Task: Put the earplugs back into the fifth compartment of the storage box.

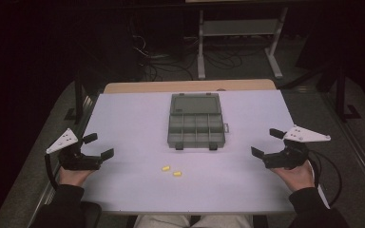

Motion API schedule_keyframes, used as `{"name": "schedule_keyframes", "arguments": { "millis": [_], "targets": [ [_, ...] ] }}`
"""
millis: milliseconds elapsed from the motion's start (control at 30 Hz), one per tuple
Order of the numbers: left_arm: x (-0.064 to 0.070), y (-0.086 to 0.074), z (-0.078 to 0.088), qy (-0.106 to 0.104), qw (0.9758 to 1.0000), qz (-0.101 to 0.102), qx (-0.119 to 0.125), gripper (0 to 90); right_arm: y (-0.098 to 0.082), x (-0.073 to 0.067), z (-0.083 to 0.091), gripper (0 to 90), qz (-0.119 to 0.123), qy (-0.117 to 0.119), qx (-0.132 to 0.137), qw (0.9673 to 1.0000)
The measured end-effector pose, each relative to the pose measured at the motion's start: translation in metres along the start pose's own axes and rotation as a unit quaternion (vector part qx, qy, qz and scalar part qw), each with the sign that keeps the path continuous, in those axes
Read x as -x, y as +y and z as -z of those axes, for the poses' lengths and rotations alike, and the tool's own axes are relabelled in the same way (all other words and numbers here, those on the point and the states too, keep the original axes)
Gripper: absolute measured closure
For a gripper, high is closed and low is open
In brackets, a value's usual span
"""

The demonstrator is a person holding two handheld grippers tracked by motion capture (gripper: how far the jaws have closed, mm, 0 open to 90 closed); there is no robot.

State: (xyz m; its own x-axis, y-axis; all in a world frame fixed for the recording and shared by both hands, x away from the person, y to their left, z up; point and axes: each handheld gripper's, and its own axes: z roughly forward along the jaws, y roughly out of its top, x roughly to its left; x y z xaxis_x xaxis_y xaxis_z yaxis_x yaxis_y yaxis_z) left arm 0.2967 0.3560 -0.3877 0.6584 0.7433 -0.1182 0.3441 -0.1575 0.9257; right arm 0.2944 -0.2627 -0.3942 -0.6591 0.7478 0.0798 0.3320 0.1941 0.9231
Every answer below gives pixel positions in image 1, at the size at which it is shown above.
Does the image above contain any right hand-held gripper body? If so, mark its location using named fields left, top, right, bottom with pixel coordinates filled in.
left=261, top=124, right=332, bottom=170

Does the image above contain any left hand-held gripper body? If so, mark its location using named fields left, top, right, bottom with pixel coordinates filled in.
left=46, top=127, right=105, bottom=172

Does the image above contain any person's left hand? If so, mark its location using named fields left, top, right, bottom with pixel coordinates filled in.
left=58, top=166, right=96, bottom=188

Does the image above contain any person's right hand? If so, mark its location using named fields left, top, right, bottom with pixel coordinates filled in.
left=270, top=160, right=317, bottom=193

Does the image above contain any black metal stand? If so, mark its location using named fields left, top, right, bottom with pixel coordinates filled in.
left=64, top=75, right=92, bottom=125
left=317, top=66, right=362, bottom=124

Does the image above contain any black chair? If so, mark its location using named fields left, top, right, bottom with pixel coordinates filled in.
left=81, top=201, right=103, bottom=228

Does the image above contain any grey plastic compartment box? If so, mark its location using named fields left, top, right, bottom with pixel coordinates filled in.
left=166, top=92, right=230, bottom=151

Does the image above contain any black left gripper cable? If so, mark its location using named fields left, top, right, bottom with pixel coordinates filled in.
left=44, top=153, right=60, bottom=191

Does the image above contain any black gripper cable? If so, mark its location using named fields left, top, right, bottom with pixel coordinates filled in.
left=307, top=149, right=344, bottom=207
left=44, top=153, right=60, bottom=191

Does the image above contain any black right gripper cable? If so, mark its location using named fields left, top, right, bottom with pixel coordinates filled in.
left=307, top=149, right=344, bottom=207

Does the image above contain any tangle of floor cables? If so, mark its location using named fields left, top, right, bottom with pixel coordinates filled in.
left=127, top=17, right=267, bottom=82

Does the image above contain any grey metal desk frame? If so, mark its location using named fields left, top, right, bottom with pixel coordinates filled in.
left=197, top=7, right=289, bottom=81

